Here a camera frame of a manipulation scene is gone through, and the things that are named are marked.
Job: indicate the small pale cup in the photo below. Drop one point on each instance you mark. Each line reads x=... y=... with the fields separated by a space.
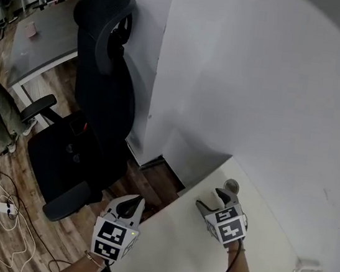
x=31 y=30

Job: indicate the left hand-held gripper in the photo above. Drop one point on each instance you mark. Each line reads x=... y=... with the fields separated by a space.
x=110 y=237

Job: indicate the black mesh office chair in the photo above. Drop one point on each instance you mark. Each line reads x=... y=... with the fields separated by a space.
x=100 y=97

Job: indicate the white power strip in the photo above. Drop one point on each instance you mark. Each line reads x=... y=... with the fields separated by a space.
x=7 y=208

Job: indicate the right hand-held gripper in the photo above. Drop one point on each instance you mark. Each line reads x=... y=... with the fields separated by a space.
x=229 y=228

